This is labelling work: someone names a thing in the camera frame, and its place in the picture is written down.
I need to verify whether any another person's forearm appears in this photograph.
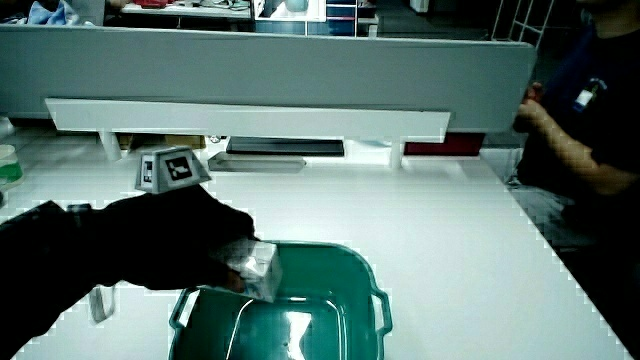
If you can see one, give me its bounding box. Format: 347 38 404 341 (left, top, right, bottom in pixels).
530 115 640 197

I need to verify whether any person's right hand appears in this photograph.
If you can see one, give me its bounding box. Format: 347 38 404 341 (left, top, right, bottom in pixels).
89 145 260 292

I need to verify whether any blue drawer unit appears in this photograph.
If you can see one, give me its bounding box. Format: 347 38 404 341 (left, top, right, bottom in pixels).
305 0 359 38

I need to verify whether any white wire rack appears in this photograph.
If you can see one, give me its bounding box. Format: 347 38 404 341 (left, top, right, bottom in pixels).
490 0 557 50

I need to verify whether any green plastic plate with handles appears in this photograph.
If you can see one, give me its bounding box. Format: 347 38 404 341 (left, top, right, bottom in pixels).
168 241 394 360

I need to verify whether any person's right forearm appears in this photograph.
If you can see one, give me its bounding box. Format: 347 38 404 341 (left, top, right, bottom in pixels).
0 199 101 357

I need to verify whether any white and green cup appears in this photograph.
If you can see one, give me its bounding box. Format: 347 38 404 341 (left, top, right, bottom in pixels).
0 143 25 192

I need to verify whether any grey desk partition panel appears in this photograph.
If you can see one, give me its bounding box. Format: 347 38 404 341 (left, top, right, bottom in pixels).
0 24 538 134

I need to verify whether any red flat box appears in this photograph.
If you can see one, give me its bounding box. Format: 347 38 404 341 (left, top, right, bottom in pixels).
403 132 487 157

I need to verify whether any white framed box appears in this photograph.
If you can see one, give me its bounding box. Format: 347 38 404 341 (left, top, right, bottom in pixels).
253 0 328 24

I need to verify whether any grey flat tray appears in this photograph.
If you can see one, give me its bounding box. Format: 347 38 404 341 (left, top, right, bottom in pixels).
207 151 308 175

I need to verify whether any brown cardboard box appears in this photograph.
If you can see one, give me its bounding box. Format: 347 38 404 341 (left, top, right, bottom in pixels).
116 133 207 152

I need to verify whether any white desk shelf riser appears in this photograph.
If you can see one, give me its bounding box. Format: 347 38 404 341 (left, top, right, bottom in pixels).
44 97 452 170

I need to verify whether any blue cloth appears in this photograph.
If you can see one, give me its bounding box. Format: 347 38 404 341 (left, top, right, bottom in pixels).
26 0 82 27

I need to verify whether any black flat keyboard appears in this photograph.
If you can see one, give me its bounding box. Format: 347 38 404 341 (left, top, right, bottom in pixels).
225 136 346 158

